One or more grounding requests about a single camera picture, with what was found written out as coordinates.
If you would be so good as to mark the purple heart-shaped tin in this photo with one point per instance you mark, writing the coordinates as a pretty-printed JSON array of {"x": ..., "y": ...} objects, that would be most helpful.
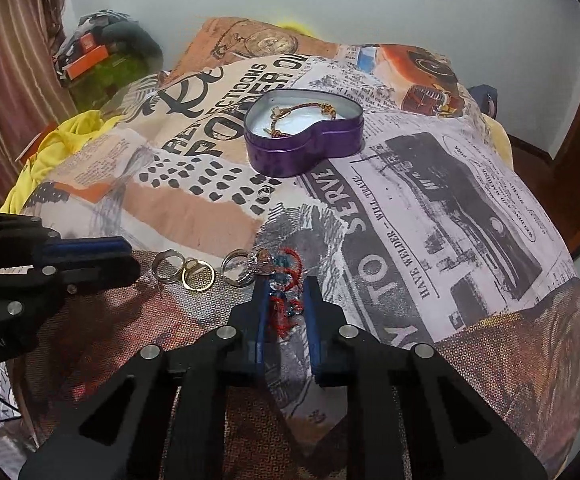
[{"x": 310, "y": 152}]

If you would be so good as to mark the blue cloth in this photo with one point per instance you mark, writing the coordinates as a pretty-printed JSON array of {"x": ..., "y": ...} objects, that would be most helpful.
[{"x": 485, "y": 100}]

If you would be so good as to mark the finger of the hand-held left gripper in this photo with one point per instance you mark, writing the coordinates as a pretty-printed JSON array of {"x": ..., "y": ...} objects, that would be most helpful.
[
  {"x": 105, "y": 271},
  {"x": 85, "y": 246}
]

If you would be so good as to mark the green bag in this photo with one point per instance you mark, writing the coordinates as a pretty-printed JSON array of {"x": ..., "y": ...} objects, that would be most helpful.
[{"x": 120, "y": 65}]

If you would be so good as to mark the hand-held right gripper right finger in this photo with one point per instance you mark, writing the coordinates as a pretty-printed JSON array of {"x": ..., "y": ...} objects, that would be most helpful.
[{"x": 312, "y": 320}]

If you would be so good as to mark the yellow cloth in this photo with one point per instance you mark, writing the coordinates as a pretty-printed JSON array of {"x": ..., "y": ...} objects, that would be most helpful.
[{"x": 60, "y": 145}]

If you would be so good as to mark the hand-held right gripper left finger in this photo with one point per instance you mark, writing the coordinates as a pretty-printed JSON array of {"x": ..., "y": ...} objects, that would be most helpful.
[{"x": 261, "y": 320}]

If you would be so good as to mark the striped curtain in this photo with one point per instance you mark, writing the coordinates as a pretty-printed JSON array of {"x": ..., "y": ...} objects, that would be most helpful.
[{"x": 15, "y": 60}]

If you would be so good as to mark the printed blanket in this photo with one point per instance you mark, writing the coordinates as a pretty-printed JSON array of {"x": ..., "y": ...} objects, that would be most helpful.
[{"x": 420, "y": 185}]

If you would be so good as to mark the orange box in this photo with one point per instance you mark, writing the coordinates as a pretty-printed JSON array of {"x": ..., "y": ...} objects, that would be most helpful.
[{"x": 87, "y": 62}]

